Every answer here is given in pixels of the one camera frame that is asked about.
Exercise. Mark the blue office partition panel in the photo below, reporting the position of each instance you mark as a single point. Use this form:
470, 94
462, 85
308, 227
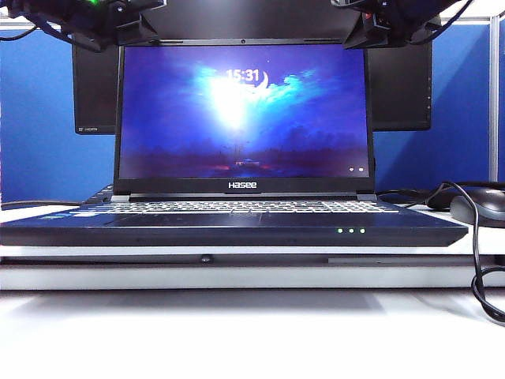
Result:
39, 118

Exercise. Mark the silver partition post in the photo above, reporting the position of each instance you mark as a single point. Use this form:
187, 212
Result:
493, 98

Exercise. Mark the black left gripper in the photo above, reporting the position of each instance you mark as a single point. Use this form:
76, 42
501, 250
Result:
90, 12

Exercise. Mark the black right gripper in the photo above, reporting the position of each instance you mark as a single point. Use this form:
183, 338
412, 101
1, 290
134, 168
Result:
402, 10

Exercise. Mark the dark table edge rail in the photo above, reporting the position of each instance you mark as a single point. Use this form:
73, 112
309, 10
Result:
118, 260

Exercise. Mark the black ASUS monitor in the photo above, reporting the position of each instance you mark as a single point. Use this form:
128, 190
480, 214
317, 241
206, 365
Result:
94, 98

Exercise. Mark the black desktop keyboard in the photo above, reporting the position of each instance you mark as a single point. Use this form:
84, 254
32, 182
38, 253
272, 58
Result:
100, 194

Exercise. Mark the black grey computer mouse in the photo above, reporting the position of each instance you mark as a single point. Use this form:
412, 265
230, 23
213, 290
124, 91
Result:
491, 209

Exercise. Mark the black Hasee laptop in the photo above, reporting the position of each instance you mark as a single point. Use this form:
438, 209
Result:
244, 118

